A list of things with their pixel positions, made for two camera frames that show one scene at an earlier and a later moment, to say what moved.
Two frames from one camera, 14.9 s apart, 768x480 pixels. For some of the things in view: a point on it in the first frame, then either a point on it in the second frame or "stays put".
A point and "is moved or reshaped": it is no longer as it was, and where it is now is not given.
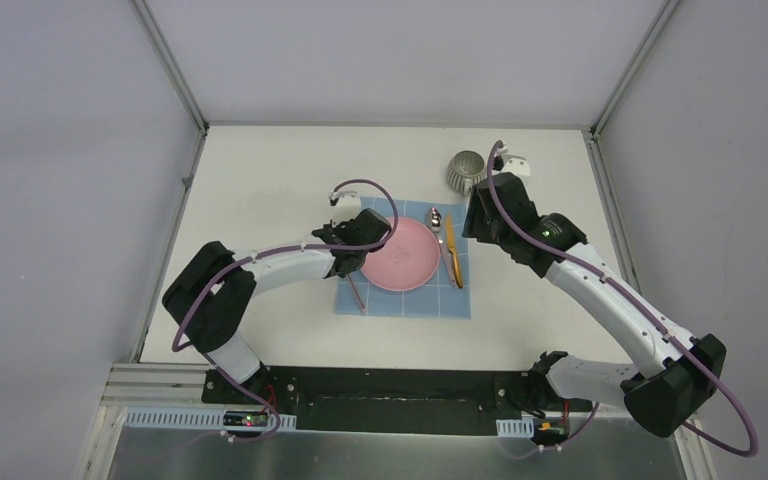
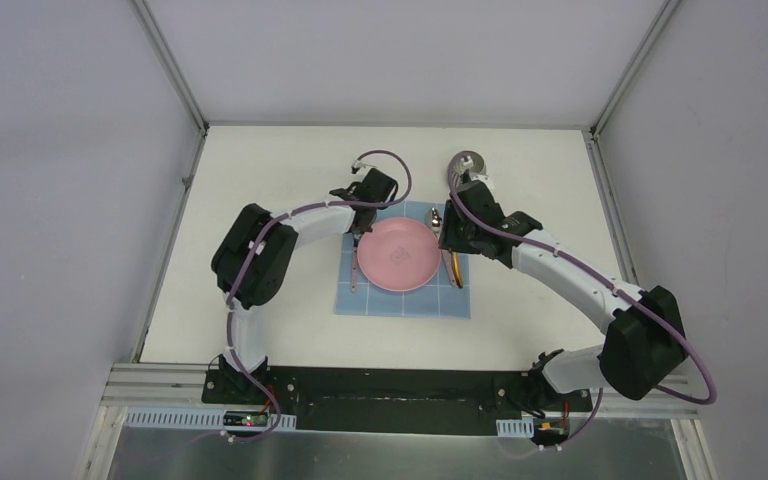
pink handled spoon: [434, 222] stays put
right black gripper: [473, 224] → [448, 238]
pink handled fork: [356, 293] is moved or reshaped
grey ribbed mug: [466, 168] stays put
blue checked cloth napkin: [436, 299] stays put
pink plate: [407, 260] stays put
